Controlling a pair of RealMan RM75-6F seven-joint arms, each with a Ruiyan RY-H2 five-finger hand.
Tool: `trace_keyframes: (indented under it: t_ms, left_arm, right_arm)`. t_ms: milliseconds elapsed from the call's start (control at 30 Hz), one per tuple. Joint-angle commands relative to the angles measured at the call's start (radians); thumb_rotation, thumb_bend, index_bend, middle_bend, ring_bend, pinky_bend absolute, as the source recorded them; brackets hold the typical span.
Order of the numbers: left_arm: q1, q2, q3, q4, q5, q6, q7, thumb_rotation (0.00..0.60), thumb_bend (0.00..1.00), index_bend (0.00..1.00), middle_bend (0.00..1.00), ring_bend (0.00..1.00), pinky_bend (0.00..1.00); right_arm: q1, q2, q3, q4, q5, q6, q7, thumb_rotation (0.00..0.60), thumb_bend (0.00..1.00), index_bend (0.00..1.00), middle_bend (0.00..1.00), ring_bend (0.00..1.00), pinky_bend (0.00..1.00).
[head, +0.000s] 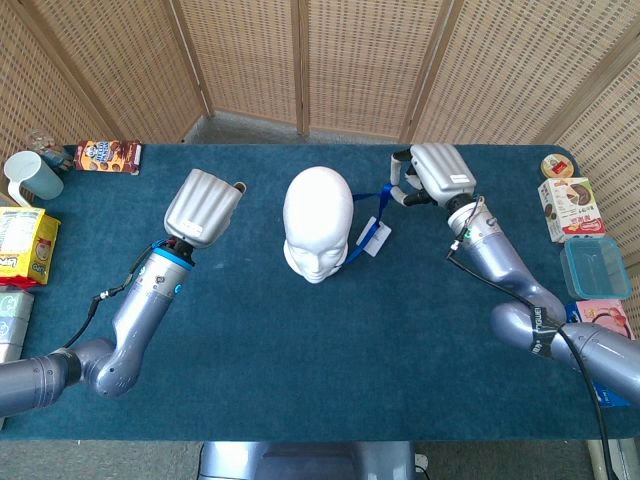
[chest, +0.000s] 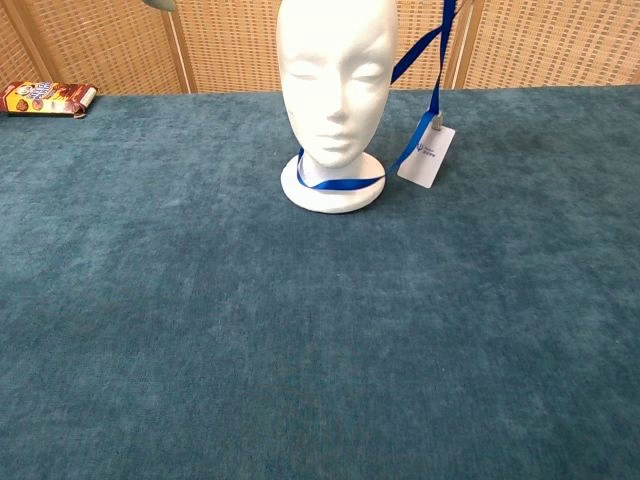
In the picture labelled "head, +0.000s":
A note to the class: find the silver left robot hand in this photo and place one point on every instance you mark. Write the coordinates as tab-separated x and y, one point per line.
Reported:
202	210

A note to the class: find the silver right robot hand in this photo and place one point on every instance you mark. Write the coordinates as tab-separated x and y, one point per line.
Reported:
445	172

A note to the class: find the silver-blue right robot arm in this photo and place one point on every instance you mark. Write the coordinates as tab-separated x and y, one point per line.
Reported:
500	265

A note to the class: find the silver-blue left robot arm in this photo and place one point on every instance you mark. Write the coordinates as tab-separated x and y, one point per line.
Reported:
145	310

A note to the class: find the white foam mannequin head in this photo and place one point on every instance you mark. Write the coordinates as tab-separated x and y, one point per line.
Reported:
317	215

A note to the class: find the brown cookie box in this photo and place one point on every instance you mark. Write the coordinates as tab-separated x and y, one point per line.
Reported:
105	156

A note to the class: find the round orange tin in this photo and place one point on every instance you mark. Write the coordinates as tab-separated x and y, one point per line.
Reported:
557	166

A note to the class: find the white red snack box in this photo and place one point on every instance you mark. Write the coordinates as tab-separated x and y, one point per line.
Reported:
572	210

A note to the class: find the bamboo folding screen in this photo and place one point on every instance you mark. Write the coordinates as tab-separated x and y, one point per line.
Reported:
365	60

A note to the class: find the clear glass jar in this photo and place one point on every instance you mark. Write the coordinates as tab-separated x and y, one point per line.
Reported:
45	145

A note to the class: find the blue carpet table cover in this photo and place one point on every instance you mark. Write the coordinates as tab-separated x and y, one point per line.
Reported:
300	350

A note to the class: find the yellow snack box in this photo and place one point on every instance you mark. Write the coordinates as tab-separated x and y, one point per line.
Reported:
27	245

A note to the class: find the clear container blue rim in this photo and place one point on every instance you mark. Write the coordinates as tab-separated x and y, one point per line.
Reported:
595	270

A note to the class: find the pink blue Oreo box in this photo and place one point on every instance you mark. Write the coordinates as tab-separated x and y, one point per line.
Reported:
600	312

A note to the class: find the pale grey-blue box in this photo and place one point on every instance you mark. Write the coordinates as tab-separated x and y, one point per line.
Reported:
12	320

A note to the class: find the silver robot torso base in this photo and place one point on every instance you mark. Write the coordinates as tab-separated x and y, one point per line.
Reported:
305	462

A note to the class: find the white power plug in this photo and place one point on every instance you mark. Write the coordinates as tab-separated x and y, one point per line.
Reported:
421	460

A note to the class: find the white plastic object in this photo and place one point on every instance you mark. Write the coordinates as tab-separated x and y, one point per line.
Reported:
625	460

